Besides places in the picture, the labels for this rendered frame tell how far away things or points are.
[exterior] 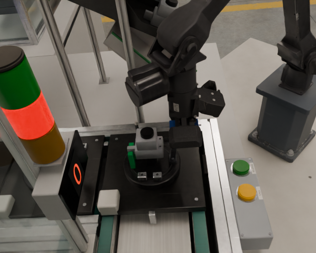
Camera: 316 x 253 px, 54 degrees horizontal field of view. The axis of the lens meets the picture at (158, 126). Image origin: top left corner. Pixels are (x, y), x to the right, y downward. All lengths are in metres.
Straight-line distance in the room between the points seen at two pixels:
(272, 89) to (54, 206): 0.61
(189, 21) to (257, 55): 0.86
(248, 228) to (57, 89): 0.90
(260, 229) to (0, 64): 0.57
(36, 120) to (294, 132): 0.68
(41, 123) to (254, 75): 0.97
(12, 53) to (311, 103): 0.68
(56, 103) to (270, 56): 0.86
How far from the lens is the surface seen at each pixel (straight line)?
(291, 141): 0.93
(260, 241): 0.72
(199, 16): 0.53
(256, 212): 0.73
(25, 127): 0.41
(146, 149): 0.70
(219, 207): 0.73
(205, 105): 0.61
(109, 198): 0.72
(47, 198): 0.46
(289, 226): 0.85
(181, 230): 0.75
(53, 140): 0.43
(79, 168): 0.51
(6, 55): 0.38
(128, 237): 0.75
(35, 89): 0.39
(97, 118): 1.10
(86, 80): 1.30
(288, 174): 0.94
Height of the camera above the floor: 1.58
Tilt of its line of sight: 45 degrees down
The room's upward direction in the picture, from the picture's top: 7 degrees counter-clockwise
